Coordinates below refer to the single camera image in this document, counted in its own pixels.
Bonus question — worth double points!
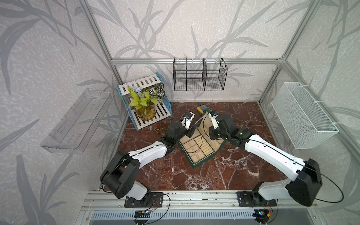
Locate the green jewelry box beige lining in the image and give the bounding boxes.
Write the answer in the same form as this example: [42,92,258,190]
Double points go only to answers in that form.
[179,109,226,169]

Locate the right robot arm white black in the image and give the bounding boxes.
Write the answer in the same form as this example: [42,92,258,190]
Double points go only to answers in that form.
[208,112,325,207]

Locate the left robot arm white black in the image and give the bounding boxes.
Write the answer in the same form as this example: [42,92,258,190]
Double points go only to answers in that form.
[99,121,197,201]

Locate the white blue slatted crate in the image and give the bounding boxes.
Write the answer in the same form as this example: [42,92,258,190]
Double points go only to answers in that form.
[117,73,172,130]

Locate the potted plant glass vase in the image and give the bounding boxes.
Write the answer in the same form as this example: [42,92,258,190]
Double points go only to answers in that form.
[127,83,165,121]

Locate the white mesh basket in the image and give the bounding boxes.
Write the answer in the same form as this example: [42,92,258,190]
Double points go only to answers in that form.
[271,82,339,150]

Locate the clear acrylic shelf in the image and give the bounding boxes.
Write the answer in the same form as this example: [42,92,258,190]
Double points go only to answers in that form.
[40,89,113,154]

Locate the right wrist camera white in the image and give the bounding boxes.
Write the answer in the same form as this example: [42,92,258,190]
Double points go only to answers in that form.
[209,111,218,129]

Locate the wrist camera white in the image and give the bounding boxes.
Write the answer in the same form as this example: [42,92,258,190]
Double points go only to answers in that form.
[181,112,195,129]
[209,111,218,129]

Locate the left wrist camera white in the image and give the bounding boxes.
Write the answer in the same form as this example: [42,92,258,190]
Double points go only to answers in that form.
[181,112,195,129]

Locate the yellow handled brush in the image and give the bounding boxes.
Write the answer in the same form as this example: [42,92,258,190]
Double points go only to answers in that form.
[196,105,208,114]

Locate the black wire basket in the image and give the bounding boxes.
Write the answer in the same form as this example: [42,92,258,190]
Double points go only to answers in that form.
[172,58,228,92]

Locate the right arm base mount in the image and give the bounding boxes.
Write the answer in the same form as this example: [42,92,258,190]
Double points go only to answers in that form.
[236,191,277,207]

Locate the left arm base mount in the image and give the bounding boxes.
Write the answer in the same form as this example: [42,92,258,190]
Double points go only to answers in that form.
[124,192,164,209]

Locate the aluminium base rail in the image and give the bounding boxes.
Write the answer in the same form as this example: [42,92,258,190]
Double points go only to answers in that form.
[75,190,325,225]

